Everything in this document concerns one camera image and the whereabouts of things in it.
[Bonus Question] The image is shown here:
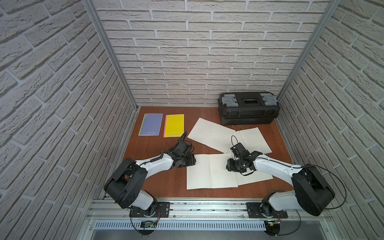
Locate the open notebook rear angled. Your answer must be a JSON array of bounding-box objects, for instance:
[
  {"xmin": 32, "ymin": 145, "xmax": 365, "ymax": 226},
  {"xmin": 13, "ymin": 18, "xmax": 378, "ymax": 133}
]
[{"xmin": 188, "ymin": 118, "xmax": 236, "ymax": 153}]

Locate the open notebook front right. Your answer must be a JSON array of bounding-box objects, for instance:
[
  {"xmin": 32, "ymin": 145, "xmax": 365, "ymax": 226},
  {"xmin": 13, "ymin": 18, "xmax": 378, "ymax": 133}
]
[{"xmin": 235, "ymin": 170, "xmax": 273, "ymax": 186}]

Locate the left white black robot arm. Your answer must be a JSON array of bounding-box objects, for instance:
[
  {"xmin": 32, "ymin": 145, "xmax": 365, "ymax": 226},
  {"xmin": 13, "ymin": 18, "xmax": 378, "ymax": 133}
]
[{"xmin": 104, "ymin": 132, "xmax": 196, "ymax": 217}]

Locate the purple cover notebook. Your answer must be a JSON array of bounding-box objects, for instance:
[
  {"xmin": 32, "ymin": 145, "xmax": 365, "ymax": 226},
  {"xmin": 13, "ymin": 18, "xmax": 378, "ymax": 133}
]
[{"xmin": 139, "ymin": 113, "xmax": 163, "ymax": 136}]

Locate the open notebook right rear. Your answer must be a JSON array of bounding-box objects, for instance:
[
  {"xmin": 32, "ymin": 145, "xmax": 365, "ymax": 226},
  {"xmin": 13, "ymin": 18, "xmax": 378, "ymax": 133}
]
[{"xmin": 233, "ymin": 128, "xmax": 272, "ymax": 154}]

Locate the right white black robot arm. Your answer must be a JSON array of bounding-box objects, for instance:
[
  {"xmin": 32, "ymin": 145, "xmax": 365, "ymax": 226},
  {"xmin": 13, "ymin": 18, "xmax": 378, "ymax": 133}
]
[{"xmin": 226, "ymin": 143, "xmax": 335, "ymax": 218}]

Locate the black plastic toolbox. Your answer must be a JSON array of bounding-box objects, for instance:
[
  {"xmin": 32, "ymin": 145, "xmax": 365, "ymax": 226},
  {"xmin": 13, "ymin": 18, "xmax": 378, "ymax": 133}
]
[{"xmin": 218, "ymin": 92, "xmax": 281, "ymax": 126}]

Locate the yellow cover notebook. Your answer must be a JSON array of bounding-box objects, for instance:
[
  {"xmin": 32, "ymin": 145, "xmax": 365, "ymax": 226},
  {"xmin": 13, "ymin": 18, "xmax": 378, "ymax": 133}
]
[{"xmin": 164, "ymin": 114, "xmax": 185, "ymax": 138}]

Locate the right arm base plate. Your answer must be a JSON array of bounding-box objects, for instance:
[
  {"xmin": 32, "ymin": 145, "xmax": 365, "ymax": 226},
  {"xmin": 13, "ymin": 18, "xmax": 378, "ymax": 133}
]
[{"xmin": 246, "ymin": 202, "xmax": 288, "ymax": 219}]

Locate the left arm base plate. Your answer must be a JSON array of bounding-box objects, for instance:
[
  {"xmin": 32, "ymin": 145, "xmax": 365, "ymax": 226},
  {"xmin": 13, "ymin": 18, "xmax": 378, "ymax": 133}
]
[{"xmin": 130, "ymin": 201, "xmax": 170, "ymax": 218}]

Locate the open notebook front centre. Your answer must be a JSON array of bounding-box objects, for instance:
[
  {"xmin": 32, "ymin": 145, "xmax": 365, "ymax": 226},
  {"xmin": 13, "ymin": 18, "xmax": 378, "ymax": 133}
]
[{"xmin": 187, "ymin": 154, "xmax": 238, "ymax": 190}]

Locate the open notebook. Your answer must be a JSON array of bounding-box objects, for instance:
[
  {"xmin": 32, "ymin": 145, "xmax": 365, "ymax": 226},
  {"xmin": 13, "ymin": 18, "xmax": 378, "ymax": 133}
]
[
  {"xmin": 233, "ymin": 128, "xmax": 272, "ymax": 154},
  {"xmin": 235, "ymin": 170, "xmax": 273, "ymax": 186},
  {"xmin": 187, "ymin": 154, "xmax": 238, "ymax": 190}
]

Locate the aluminium mounting rail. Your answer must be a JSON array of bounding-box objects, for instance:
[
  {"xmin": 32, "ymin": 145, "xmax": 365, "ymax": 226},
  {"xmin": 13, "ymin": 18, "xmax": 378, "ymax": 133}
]
[{"xmin": 86, "ymin": 197, "xmax": 333, "ymax": 222}]

